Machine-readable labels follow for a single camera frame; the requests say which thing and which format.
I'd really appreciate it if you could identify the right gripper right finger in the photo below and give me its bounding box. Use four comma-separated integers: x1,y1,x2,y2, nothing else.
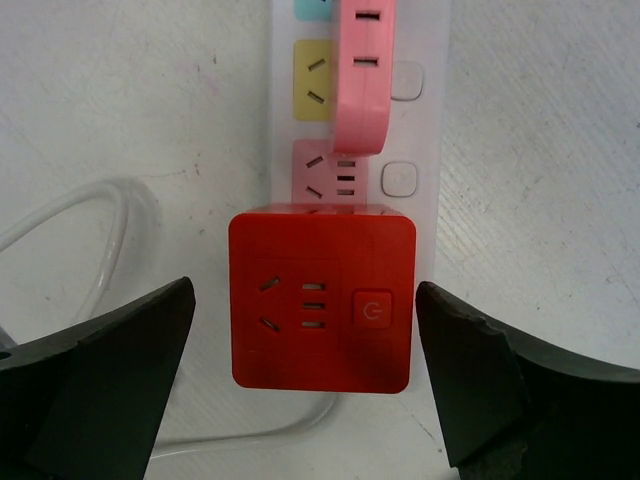
416,282,639,479

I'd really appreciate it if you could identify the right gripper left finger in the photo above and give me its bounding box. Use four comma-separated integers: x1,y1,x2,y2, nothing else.
1,277,196,480

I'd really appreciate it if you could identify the red cube socket adapter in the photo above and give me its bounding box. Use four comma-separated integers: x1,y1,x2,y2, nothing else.
228,204,417,394

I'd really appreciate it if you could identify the white multicolour power strip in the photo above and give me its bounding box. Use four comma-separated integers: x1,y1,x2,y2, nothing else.
267,1,451,280

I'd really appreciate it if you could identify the pink plug adapter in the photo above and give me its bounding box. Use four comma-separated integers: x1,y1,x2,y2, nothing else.
331,0,396,157

